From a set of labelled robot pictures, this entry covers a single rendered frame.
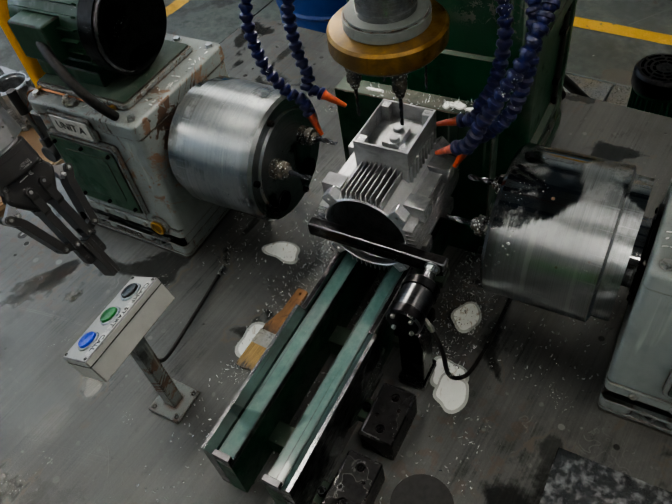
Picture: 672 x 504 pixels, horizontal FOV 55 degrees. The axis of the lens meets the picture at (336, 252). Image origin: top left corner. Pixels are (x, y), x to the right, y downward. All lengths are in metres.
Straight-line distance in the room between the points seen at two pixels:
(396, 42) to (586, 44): 2.56
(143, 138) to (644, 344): 0.90
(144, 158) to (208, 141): 0.15
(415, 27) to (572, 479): 0.66
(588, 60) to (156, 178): 2.45
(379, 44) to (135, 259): 0.80
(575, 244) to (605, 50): 2.52
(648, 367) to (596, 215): 0.25
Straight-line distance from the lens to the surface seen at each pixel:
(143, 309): 1.04
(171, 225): 1.40
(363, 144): 1.07
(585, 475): 1.00
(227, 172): 1.16
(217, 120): 1.18
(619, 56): 3.39
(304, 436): 1.02
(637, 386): 1.11
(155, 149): 1.27
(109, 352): 1.02
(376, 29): 0.94
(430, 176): 1.12
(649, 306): 0.95
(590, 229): 0.95
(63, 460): 1.29
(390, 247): 1.06
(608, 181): 0.99
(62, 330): 1.45
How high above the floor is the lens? 1.83
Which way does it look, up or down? 49 degrees down
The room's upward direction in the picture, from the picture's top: 11 degrees counter-clockwise
